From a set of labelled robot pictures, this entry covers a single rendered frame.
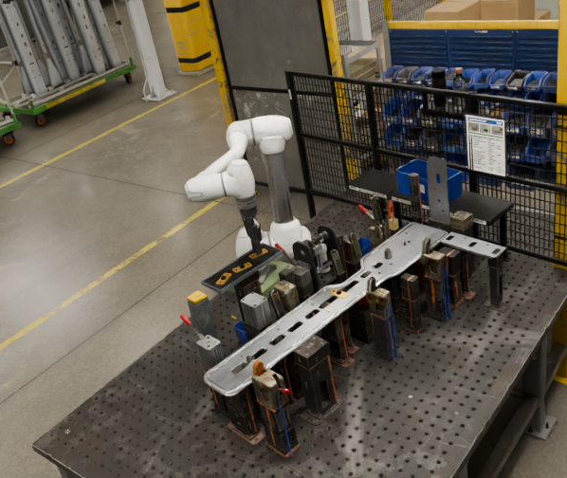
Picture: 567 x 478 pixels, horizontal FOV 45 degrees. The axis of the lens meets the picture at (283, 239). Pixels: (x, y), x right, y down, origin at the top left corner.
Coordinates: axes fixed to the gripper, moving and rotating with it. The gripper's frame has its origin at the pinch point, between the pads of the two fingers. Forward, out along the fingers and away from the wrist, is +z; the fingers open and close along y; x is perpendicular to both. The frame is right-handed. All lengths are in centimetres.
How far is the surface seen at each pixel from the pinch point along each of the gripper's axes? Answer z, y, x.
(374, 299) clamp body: 18, 48, 25
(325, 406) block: 46, 59, -13
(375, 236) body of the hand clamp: 19, 9, 59
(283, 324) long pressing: 20.2, 32.7, -10.7
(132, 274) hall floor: 120, -237, -2
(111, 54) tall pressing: 69, -777, 196
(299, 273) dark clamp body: 12.5, 15.9, 9.9
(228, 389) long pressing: 20, 51, -48
